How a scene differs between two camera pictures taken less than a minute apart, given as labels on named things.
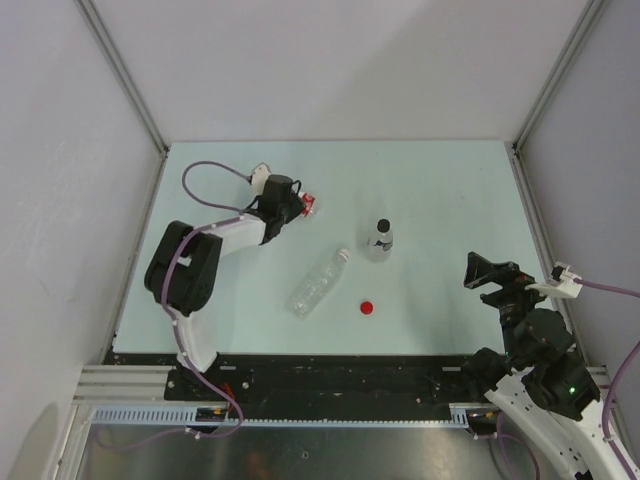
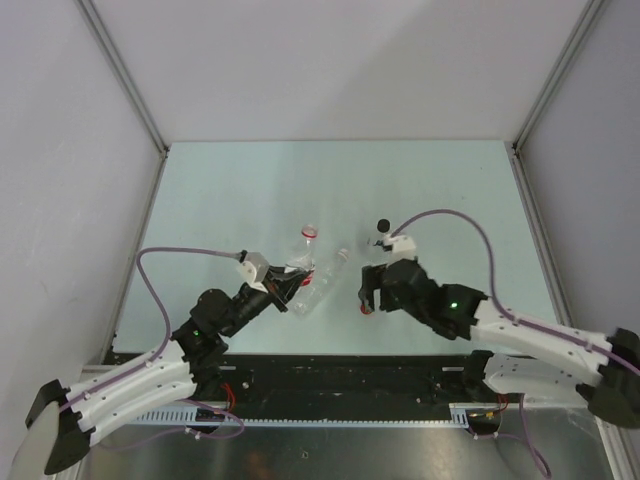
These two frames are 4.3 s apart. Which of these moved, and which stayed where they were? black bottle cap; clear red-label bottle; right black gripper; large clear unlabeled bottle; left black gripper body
Moved: clear red-label bottle; left black gripper body; right black gripper
Stayed: black bottle cap; large clear unlabeled bottle
